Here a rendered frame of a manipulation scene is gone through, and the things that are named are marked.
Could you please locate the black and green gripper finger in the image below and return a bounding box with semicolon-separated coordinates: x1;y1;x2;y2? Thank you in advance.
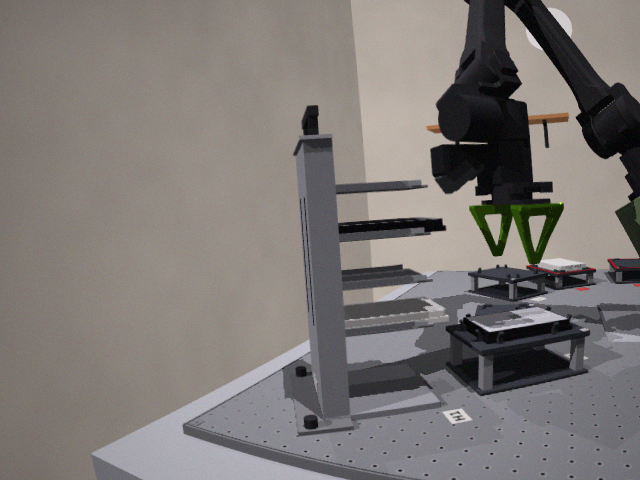
510;203;564;265
469;204;513;257

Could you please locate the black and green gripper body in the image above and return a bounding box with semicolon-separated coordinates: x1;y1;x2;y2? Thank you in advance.
475;141;553;205

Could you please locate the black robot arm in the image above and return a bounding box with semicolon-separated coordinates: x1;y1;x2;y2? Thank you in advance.
430;0;640;202

